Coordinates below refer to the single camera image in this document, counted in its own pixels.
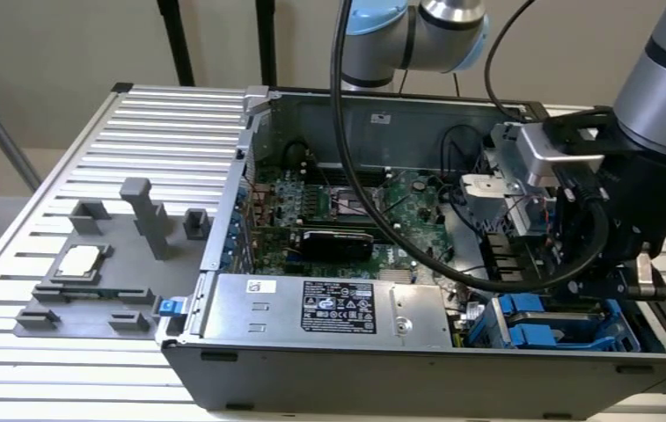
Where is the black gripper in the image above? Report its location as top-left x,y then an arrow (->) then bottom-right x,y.
549,131 -> 666,302

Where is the hard disk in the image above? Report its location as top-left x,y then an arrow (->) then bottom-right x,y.
499,293 -> 626,329

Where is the grey disk bay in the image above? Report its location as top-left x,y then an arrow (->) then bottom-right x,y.
467,298 -> 645,353

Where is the green motherboard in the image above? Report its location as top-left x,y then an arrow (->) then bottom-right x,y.
247,166 -> 459,283

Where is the small silver heat sink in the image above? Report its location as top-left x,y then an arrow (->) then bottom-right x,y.
379,268 -> 418,285

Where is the CPU socket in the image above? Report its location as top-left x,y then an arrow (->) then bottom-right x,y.
324,186 -> 394,221

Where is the black graphics card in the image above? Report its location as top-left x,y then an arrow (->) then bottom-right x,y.
296,228 -> 378,263

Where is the open dark grey PC case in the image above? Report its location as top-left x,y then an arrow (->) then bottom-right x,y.
156,85 -> 666,412

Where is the silver power supply unit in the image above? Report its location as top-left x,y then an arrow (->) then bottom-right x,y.
203,273 -> 455,350

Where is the black stand pole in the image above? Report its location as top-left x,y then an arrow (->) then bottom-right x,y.
156,0 -> 197,87
255,0 -> 279,87

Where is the blue case latch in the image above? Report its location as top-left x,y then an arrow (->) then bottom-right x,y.
156,297 -> 187,317

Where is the grey parts rack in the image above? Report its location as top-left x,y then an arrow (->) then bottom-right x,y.
13,178 -> 212,340

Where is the silver CPU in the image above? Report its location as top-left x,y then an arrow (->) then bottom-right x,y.
54,245 -> 105,280

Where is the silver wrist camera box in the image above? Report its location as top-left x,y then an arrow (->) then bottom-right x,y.
519,125 -> 608,188

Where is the metal drive cage bracket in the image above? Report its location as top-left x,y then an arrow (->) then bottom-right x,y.
461,122 -> 561,237

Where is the blue disk carrier handle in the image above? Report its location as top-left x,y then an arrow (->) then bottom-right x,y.
511,324 -> 558,349

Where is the black wire loop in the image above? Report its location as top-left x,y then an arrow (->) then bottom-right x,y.
439,124 -> 490,207

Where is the thin black cable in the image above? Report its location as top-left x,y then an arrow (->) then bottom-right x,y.
483,0 -> 541,120

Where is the thick black camera cable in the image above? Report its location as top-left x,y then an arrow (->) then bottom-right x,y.
330,0 -> 613,294

